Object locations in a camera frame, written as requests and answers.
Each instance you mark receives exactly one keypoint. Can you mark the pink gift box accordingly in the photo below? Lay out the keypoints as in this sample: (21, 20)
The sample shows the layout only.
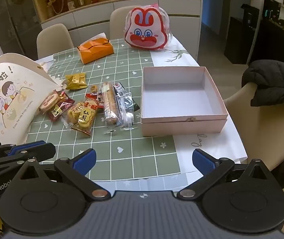
(180, 100)

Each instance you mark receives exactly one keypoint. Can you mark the cream cartoon tote bag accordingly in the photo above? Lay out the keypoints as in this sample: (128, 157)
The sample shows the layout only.
(24, 85)

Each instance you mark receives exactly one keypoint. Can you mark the black jacket on chair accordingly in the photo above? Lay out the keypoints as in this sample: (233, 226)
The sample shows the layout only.
(268, 75)

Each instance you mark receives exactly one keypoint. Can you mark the long biscuit stick pack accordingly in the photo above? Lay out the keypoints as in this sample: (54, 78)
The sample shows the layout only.
(110, 106)

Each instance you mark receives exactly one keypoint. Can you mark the black silver snack bar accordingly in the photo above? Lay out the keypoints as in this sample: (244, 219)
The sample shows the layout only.
(125, 98)

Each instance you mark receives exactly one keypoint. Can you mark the wooden display shelf cabinet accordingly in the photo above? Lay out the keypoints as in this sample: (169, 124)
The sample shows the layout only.
(86, 18)

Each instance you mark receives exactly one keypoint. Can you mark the white paper sheet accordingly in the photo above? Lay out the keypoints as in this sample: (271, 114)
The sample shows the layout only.
(226, 144)

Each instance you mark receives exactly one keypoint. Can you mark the green grid tablecloth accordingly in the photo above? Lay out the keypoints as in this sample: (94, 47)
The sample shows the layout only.
(122, 153)

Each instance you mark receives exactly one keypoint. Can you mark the red rabbit face bag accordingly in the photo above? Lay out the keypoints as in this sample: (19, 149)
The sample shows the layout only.
(147, 27)

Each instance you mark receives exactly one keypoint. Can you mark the yellow senbei cracker pack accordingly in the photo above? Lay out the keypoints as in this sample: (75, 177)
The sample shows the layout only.
(81, 115)

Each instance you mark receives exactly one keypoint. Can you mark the beige chair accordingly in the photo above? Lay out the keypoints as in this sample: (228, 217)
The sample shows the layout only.
(53, 39)
(117, 22)
(261, 128)

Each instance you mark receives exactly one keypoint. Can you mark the orange tissue box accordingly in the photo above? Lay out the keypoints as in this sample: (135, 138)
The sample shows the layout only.
(95, 48)

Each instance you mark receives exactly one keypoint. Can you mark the small red snack packet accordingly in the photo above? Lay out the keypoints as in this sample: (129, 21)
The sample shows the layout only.
(97, 97)

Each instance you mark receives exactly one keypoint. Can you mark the beige chair far middle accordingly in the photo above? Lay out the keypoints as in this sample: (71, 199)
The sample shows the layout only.
(117, 22)

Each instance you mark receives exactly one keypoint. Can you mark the beige chair far left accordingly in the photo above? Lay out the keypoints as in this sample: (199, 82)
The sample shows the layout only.
(53, 39)

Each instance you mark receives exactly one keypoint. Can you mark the red yellow jerky packet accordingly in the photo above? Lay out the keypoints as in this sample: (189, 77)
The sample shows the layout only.
(64, 103)

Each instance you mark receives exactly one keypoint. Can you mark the black fish tank cabinet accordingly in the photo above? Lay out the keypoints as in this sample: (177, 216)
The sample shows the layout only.
(250, 40)

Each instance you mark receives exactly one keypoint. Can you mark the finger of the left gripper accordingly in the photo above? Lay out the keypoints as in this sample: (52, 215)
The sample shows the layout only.
(11, 149)
(40, 153)

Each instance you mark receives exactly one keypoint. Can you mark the beige chair right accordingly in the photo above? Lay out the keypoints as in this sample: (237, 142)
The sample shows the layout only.
(261, 128)

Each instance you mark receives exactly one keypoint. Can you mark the small caramel candy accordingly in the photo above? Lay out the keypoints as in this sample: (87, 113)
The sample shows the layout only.
(94, 89)

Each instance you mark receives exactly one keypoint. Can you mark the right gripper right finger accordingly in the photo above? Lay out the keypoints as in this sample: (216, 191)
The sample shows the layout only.
(212, 169)

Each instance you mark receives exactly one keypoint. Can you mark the yellow snack packet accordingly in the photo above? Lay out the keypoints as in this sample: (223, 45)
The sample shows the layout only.
(76, 81)

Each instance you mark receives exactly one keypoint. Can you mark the round rice cracker pack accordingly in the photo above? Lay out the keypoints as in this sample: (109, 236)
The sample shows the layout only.
(51, 100)

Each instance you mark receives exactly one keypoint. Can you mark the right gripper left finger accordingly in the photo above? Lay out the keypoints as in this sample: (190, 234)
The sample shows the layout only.
(73, 173)

